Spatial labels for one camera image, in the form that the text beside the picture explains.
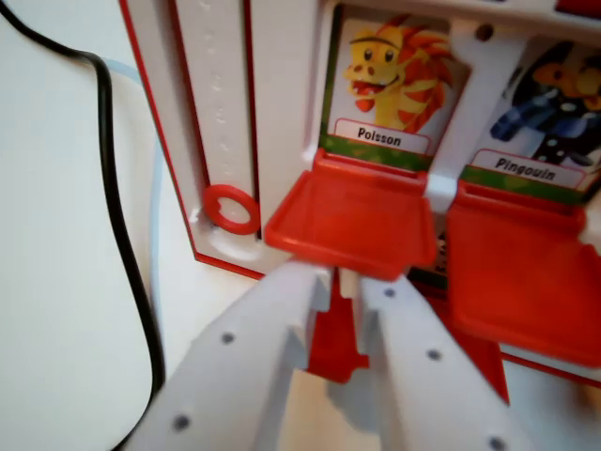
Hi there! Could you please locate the red flap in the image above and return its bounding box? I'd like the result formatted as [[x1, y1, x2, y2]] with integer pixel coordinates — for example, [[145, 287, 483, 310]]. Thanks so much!
[[442, 180, 601, 368], [264, 148, 438, 283]]

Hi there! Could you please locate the red flap below Pingouin card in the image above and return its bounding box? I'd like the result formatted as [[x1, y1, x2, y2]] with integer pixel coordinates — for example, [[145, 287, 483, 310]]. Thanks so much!
[[442, 180, 601, 368]]

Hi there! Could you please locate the red and white game board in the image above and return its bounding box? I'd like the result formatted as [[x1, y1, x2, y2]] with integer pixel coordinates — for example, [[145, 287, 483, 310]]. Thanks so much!
[[116, 0, 601, 406]]

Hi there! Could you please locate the Poisson picture card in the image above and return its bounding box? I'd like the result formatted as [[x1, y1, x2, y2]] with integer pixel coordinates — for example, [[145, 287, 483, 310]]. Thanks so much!
[[317, 3, 473, 174]]

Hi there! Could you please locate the Pingouin picture card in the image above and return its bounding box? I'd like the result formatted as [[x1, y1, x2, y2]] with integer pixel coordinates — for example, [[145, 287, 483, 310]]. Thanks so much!
[[461, 39, 601, 194]]

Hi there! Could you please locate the black cable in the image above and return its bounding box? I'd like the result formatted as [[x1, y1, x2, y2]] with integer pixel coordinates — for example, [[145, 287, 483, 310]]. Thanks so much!
[[0, 0, 166, 451]]

